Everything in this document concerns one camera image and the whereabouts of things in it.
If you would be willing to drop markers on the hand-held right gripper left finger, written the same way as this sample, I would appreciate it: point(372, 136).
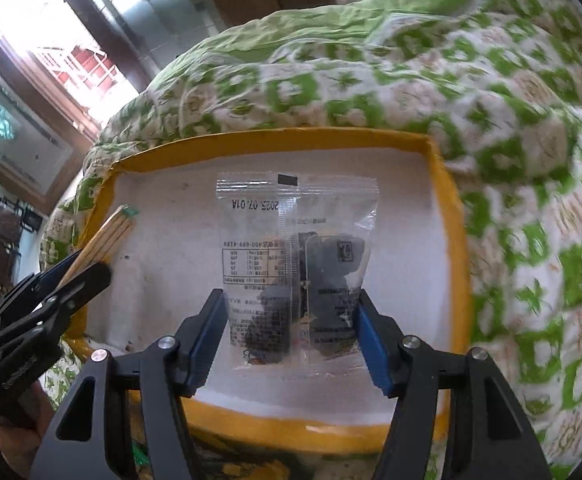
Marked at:
point(210, 340)

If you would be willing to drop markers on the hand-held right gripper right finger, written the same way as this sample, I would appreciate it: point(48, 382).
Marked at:
point(371, 345)

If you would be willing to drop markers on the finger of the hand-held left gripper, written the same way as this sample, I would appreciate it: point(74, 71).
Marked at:
point(71, 292)
point(41, 280)

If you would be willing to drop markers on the green-ended cracker packet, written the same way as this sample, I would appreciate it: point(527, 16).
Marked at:
point(108, 240)

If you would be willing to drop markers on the clear packet of dark snacks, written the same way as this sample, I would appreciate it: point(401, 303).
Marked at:
point(296, 270)

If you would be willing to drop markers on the yellow-rimmed white box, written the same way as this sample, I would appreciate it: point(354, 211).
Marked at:
point(171, 220)

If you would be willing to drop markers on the person's left hand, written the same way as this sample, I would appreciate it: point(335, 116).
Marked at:
point(21, 440)

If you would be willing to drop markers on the bright window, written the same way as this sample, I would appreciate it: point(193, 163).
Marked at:
point(66, 55)

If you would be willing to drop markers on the green and white printed blanket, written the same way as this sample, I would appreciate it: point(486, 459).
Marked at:
point(471, 110)

